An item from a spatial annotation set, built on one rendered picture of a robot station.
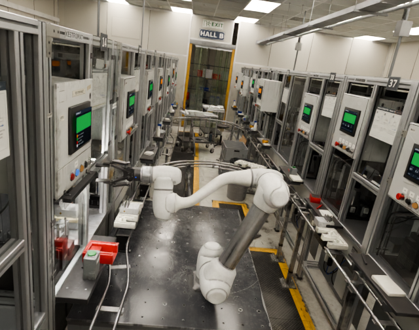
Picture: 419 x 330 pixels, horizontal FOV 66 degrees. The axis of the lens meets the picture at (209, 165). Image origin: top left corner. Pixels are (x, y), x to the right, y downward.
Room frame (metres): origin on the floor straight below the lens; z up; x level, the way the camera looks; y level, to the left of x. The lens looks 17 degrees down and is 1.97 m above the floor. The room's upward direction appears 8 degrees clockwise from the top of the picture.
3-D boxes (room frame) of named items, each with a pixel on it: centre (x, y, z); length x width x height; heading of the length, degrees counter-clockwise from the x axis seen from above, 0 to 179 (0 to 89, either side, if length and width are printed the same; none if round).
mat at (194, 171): (6.49, 0.53, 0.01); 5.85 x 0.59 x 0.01; 4
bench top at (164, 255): (2.06, 0.13, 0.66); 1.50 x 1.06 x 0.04; 4
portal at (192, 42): (10.14, 0.39, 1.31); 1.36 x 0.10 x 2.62; 94
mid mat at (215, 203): (4.09, -0.42, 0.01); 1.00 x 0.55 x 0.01; 4
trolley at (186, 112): (7.45, 0.39, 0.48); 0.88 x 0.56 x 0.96; 112
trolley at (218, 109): (8.75, 0.08, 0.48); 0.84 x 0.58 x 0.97; 12
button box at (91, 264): (1.33, 0.51, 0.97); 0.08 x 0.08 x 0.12; 4
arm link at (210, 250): (1.69, -0.09, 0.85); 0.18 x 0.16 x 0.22; 8
